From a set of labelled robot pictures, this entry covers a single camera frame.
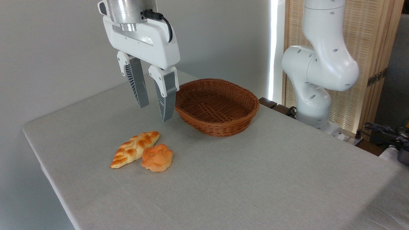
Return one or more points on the round orange knotted bun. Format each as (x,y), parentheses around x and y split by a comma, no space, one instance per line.
(157,158)

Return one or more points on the braided golden bread loaf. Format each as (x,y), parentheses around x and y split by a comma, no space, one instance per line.
(134,148)

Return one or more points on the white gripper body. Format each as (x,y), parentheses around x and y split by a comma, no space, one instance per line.
(145,40)

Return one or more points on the light grey tablecloth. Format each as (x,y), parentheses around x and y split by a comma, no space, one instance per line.
(255,179)

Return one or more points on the brown wicker basket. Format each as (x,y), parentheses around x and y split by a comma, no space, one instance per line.
(220,118)

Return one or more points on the brass screen hinge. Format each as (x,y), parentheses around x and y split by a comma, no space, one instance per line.
(377,77)

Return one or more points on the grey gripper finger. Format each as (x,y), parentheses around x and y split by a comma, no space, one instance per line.
(138,80)
(167,92)

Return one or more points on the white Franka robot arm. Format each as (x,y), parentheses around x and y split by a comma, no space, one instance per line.
(322,70)

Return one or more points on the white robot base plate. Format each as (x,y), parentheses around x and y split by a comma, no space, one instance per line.
(335,131)

